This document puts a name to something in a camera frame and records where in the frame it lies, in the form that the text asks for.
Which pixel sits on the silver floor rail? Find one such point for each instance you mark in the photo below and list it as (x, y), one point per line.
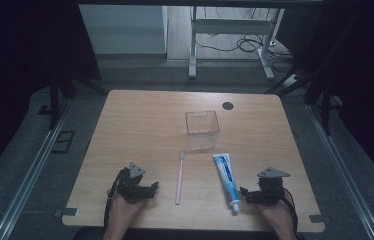
(28, 180)
(345, 173)

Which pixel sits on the pink toothbrush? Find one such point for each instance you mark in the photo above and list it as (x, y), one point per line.
(179, 183)

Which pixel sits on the white cabinet panel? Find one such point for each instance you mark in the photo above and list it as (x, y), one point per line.
(121, 30)

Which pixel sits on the white metal desk frame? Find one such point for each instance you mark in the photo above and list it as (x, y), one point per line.
(231, 26)

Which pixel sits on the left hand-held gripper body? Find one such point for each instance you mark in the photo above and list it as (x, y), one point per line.
(131, 190)

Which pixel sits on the black metal stand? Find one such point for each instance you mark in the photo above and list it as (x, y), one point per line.
(54, 100)
(325, 106)

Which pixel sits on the blue and white toothpaste tube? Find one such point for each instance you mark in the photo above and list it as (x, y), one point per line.
(227, 178)

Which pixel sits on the person's left hand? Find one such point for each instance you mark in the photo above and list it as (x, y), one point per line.
(123, 210)

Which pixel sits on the clear plastic container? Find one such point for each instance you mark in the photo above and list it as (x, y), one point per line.
(202, 130)

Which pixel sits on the dark curtain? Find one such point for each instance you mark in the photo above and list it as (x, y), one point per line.
(15, 66)
(361, 73)

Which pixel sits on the person's right hand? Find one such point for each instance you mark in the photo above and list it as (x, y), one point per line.
(276, 213)

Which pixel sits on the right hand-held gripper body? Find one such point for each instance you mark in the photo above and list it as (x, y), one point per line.
(270, 191)

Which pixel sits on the black floor tape piece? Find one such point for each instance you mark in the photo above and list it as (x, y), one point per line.
(45, 110)

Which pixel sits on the white power strip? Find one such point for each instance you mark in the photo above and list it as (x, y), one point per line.
(291, 80)

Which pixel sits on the black round table grommet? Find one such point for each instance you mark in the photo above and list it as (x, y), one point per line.
(227, 106)

